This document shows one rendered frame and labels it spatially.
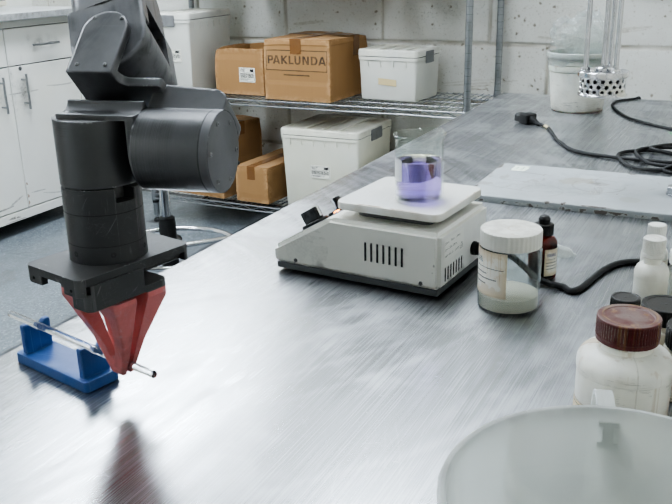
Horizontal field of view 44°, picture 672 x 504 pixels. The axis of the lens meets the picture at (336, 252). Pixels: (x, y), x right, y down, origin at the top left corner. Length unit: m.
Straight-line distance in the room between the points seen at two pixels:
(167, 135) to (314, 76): 2.64
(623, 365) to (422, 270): 0.34
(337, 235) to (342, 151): 2.35
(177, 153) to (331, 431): 0.23
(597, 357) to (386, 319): 0.30
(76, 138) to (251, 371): 0.25
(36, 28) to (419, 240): 3.11
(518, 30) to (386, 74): 0.53
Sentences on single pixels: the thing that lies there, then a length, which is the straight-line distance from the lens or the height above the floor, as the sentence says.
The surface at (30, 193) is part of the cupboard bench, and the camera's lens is 3.81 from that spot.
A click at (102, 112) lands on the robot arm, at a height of 0.98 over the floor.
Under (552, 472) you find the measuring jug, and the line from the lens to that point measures 0.38.
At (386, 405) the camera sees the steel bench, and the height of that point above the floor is 0.75.
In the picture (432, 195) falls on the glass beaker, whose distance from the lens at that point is 0.85.
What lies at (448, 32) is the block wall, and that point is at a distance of 3.42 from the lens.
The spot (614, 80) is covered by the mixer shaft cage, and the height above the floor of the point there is 0.91.
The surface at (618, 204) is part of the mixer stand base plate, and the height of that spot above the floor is 0.76.
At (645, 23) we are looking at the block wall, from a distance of 3.25.
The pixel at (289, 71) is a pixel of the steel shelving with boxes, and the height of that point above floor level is 0.67.
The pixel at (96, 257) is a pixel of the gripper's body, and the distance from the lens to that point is 0.62.
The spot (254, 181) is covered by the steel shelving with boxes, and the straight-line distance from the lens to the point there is 3.45.
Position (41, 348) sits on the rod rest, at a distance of 0.78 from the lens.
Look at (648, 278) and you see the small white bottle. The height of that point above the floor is 0.80.
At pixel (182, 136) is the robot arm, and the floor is 0.97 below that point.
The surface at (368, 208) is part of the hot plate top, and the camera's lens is 0.86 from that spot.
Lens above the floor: 1.08
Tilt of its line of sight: 19 degrees down
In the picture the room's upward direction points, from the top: 1 degrees counter-clockwise
